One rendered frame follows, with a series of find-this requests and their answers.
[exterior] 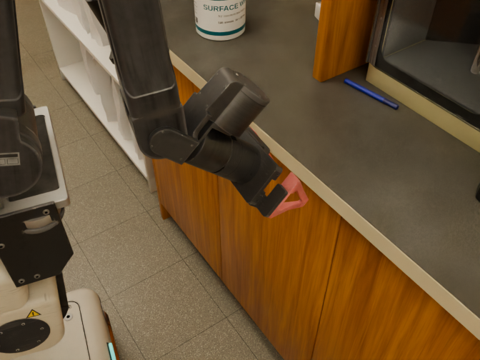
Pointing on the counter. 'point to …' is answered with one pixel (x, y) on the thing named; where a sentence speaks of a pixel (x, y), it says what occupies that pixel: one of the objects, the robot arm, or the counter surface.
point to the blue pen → (371, 93)
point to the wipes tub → (220, 18)
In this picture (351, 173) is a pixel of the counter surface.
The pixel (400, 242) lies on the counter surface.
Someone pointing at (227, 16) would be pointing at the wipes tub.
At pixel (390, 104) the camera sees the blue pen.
